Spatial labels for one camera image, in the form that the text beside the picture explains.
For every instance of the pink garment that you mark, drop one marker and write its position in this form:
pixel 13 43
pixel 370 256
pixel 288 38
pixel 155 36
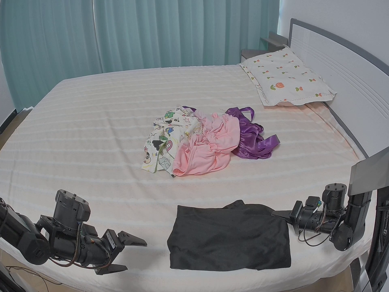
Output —
pixel 206 151

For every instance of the white printed garment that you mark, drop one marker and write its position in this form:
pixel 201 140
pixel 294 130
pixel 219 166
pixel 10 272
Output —
pixel 161 141

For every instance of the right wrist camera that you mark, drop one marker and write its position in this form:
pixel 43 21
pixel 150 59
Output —
pixel 313 202

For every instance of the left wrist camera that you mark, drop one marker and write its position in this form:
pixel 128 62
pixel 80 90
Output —
pixel 91 231

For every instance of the white printed pillow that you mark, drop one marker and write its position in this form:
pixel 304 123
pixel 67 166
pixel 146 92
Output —
pixel 285 78

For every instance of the bed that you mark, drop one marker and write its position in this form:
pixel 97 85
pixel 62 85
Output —
pixel 91 126

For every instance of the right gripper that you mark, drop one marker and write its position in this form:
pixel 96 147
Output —
pixel 308 222

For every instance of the purple garment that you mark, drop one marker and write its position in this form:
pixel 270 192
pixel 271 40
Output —
pixel 252 138

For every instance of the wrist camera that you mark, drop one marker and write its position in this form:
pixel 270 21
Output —
pixel 91 231
pixel 313 202

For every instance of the grey bedside table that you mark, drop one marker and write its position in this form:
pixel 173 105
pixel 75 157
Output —
pixel 252 53

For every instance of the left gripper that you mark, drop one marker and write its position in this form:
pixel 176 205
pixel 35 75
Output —
pixel 97 252

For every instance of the black polo shirt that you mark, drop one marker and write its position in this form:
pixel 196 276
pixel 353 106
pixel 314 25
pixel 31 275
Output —
pixel 228 239

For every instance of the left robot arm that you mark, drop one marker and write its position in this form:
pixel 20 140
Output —
pixel 21 239

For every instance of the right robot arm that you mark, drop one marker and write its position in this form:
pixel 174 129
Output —
pixel 352 217

